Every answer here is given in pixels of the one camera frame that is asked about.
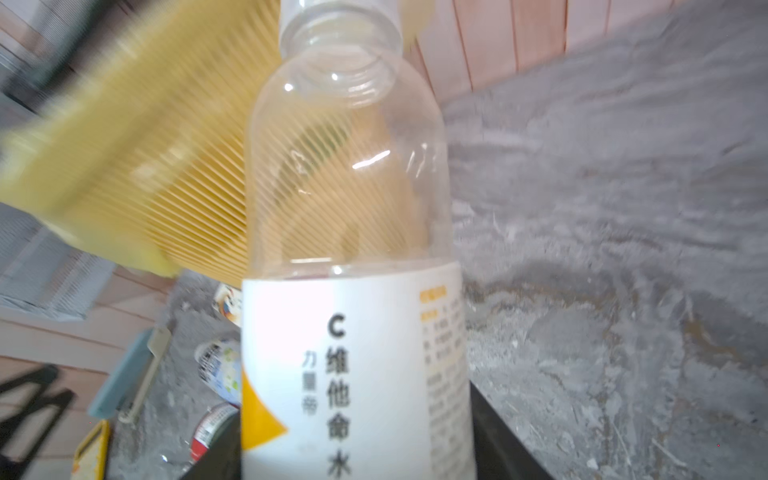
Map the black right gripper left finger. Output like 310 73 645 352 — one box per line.
181 413 242 480

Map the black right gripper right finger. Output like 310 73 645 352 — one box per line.
470 383 553 480

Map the red label clear bottle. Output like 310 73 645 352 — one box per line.
181 403 240 477

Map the white yellow vitamin bottle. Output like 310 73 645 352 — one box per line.
241 1 477 479

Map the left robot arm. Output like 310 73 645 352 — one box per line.
1 364 77 480

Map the yellow ribbed trash bin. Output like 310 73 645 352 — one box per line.
1 1 432 286

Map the oolong tea label bottle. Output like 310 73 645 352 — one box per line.
194 338 242 406

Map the crane label clear bottle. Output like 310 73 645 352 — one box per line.
214 283 242 327

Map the white wire mesh shelf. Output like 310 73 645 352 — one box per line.
1 204 116 322

